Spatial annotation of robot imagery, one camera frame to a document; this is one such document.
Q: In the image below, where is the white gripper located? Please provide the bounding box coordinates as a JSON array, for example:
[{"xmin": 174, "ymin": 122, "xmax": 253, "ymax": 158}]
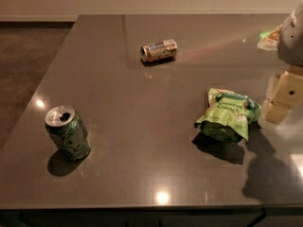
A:
[{"xmin": 260, "ymin": 2, "xmax": 303, "ymax": 124}]

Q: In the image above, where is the green soda can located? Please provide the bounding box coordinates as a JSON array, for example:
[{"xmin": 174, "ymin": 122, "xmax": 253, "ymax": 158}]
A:
[{"xmin": 45, "ymin": 105, "xmax": 91, "ymax": 161}]

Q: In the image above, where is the orange soda can lying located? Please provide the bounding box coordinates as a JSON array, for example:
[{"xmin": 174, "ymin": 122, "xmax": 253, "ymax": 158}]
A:
[{"xmin": 140, "ymin": 39, "xmax": 177, "ymax": 62}]

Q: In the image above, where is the green coconut crunch snack bag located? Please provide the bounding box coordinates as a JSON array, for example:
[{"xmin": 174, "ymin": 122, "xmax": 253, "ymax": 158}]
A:
[{"xmin": 194, "ymin": 88, "xmax": 261, "ymax": 143}]

